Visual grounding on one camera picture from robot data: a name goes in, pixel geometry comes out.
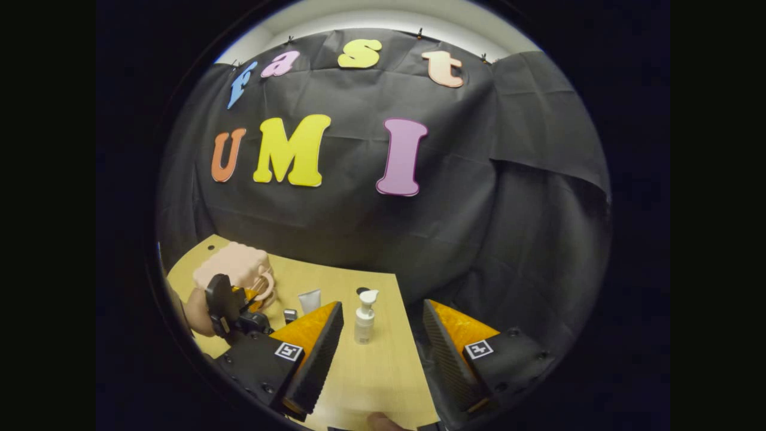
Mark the small grey object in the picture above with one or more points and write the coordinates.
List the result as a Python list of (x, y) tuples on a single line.
[(290, 316)]

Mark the black backdrop cloth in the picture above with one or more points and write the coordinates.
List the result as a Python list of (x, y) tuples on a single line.
[(359, 227)]

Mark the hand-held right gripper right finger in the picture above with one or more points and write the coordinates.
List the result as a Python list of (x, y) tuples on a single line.
[(452, 365)]

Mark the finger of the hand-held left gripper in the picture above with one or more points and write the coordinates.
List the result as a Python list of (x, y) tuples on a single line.
[(251, 297)]

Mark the white pump bottle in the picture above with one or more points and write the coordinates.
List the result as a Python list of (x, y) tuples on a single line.
[(364, 326)]

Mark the white squeeze tube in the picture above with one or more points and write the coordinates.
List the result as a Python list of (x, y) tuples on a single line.
[(310, 301)]

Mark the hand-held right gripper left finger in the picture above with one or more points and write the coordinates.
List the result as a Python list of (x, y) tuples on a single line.
[(317, 365)]

